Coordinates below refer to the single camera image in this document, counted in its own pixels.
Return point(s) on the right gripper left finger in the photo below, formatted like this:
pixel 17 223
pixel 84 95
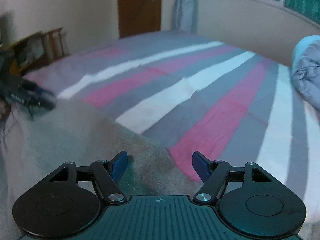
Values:
pixel 107 175

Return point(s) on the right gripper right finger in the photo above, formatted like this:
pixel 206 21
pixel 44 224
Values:
pixel 214 175

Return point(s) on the grey pants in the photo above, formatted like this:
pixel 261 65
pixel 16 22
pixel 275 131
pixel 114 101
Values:
pixel 32 146

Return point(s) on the striped pink grey bedsheet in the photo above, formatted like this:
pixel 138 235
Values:
pixel 192 94

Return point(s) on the folded blue-grey quilt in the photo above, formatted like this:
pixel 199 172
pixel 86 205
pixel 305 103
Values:
pixel 305 69

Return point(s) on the brown wooden door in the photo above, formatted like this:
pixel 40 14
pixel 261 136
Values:
pixel 138 16

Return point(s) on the grey curtain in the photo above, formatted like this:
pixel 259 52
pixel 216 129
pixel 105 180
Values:
pixel 184 16

